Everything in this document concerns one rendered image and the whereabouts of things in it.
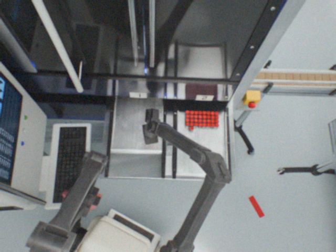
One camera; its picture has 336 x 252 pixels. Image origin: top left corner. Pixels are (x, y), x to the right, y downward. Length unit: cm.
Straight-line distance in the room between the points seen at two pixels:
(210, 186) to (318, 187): 182
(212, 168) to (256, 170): 164
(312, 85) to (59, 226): 151
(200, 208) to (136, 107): 83
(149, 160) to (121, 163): 14
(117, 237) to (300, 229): 180
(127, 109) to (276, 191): 143
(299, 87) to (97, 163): 122
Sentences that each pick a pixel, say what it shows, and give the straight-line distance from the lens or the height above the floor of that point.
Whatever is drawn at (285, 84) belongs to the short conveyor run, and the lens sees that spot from 203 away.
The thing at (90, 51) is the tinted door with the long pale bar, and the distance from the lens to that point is 145.
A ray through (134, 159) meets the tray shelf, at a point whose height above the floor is 88.
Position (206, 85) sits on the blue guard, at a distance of 165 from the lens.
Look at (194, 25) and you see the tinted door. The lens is 125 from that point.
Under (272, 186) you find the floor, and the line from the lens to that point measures 282.
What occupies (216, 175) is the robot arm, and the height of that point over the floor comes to 150.
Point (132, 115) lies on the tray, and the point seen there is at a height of 88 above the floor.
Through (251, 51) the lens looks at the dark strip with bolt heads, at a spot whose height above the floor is 147.
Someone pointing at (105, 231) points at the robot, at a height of 135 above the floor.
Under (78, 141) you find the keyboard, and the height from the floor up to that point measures 82.
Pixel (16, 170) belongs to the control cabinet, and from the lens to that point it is 163.
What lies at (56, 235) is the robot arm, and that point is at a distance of 110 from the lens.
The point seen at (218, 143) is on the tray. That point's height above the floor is 88.
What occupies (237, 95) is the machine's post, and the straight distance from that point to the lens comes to 177.
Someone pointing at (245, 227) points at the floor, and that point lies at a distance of 272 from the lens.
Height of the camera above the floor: 263
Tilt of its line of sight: 70 degrees down
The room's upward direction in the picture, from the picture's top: 10 degrees clockwise
